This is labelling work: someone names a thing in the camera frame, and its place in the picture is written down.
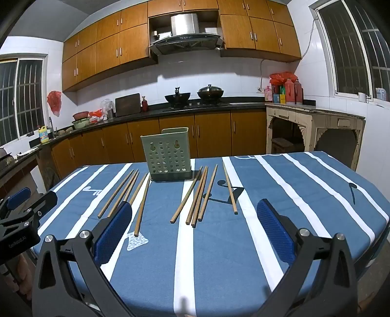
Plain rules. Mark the wok with lid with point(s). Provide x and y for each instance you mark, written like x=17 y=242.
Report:
x=210 y=92

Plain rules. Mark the pink bottle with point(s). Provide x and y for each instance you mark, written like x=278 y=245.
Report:
x=268 y=95

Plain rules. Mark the red bottle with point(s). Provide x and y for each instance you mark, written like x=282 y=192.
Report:
x=145 y=104

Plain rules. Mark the large barred window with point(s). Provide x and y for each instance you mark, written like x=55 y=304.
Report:
x=344 y=45

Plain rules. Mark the yellow detergent bottle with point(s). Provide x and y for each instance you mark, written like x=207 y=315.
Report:
x=44 y=135

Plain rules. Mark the large red jug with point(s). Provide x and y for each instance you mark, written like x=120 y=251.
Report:
x=289 y=91
x=299 y=93

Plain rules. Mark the wooden wall cabinets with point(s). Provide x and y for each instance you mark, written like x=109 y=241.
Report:
x=106 y=51

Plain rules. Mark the crumpled red plastic bag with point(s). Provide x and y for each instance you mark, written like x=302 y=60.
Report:
x=95 y=114

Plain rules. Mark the wooden chopstick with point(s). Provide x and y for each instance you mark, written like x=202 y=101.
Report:
x=196 y=195
x=208 y=192
x=131 y=186
x=143 y=205
x=115 y=193
x=122 y=193
x=229 y=188
x=138 y=189
x=186 y=195
x=200 y=196

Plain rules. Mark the dark cutting board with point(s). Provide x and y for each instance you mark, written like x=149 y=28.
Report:
x=128 y=105

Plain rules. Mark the worn white wooden sideboard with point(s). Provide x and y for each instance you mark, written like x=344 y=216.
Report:
x=304 y=117

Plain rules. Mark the green basin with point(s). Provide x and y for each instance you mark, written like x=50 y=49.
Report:
x=80 y=123

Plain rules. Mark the yellow box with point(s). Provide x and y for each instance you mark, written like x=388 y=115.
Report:
x=282 y=99

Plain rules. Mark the big red plastic bag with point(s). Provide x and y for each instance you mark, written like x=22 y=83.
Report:
x=281 y=77

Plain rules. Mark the black wok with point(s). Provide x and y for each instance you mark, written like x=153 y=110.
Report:
x=177 y=97

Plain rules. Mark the metal faucet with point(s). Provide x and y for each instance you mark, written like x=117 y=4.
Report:
x=51 y=128

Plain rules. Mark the wooden base cabinets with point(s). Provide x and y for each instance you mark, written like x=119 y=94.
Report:
x=213 y=134

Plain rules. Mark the steel range hood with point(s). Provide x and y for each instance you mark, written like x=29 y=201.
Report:
x=182 y=27

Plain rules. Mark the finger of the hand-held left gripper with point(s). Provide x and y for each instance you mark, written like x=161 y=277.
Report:
x=18 y=195
x=45 y=201

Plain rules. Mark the blue striped tablecloth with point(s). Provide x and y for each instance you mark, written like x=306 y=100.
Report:
x=219 y=243

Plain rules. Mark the red basin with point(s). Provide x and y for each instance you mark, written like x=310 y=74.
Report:
x=80 y=115

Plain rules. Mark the gas stove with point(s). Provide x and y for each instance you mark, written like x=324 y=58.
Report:
x=195 y=105

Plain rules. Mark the grey perforated chopstick holder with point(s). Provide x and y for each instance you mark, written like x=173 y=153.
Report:
x=152 y=146

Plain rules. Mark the clear plastic bag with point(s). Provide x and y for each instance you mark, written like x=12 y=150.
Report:
x=107 y=105

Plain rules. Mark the metal cup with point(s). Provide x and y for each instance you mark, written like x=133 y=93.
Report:
x=111 y=115

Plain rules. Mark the barred window with white frame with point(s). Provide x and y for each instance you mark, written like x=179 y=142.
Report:
x=27 y=91

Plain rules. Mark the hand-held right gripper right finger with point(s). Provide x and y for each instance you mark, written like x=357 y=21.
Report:
x=275 y=231

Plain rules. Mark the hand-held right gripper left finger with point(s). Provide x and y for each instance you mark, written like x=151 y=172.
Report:
x=112 y=231

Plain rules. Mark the person's left hand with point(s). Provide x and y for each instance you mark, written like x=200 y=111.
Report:
x=21 y=271

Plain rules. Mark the red plastic bag on wall hook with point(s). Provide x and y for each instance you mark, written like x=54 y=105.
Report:
x=54 y=102

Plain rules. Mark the white cup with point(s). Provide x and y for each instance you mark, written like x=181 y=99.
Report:
x=362 y=97

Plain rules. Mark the wooden stool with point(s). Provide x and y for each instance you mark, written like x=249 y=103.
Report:
x=281 y=143

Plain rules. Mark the clear bottle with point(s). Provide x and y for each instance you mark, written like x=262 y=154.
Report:
x=381 y=94

